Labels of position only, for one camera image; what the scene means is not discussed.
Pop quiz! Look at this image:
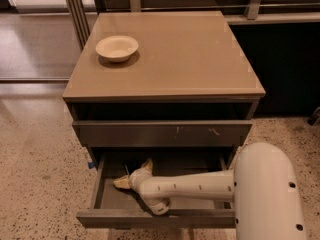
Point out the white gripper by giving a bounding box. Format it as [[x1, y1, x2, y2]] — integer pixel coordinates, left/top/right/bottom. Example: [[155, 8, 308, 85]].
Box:
[[113, 158, 153, 192]]

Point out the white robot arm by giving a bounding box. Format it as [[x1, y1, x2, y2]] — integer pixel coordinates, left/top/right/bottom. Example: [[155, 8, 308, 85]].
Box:
[[113, 142, 307, 240]]

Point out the open middle drawer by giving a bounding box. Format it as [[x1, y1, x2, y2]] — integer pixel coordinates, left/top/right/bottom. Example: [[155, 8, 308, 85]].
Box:
[[77, 149, 235, 229]]

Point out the closed top drawer front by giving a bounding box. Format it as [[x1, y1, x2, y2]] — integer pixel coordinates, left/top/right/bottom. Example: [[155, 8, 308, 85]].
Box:
[[73, 120, 252, 148]]

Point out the grey drawer cabinet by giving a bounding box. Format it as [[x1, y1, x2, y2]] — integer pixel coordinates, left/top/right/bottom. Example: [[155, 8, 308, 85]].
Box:
[[63, 11, 265, 163]]

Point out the blue tape piece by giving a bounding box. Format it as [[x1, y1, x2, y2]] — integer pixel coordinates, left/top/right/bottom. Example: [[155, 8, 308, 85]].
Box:
[[88, 162, 95, 169]]

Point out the white paper bowl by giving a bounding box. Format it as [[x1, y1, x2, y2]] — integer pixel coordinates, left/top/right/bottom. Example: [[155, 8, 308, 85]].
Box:
[[95, 35, 139, 63]]

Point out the metal railing frame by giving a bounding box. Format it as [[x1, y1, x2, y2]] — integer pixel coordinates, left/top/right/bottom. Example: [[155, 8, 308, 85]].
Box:
[[67, 0, 320, 41]]

